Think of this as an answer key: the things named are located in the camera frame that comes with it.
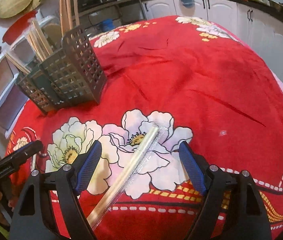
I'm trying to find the left white drawer tower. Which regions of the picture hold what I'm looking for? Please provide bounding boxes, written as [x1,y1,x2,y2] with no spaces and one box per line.
[0,53,28,139]

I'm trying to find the white drawer tower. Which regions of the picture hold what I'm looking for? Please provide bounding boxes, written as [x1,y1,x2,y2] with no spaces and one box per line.
[9,16,62,64]
[0,53,28,139]

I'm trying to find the grey perforated utensil caddy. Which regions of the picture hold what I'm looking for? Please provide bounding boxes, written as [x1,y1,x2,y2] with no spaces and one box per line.
[16,25,106,114]

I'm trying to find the right white drawer tower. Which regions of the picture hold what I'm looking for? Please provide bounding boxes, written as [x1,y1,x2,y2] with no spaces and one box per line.
[9,16,62,64]

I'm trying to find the red plastic basin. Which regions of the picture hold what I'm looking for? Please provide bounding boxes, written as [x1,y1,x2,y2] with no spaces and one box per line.
[2,10,37,45]

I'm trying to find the red floral tablecloth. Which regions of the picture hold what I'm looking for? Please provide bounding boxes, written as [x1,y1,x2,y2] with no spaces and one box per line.
[7,16,283,239]

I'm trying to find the white lower cabinets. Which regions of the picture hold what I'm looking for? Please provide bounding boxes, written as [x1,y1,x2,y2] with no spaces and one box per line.
[142,0,283,82]

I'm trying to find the steel pot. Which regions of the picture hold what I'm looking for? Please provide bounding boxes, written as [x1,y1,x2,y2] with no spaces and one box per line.
[268,0,283,12]

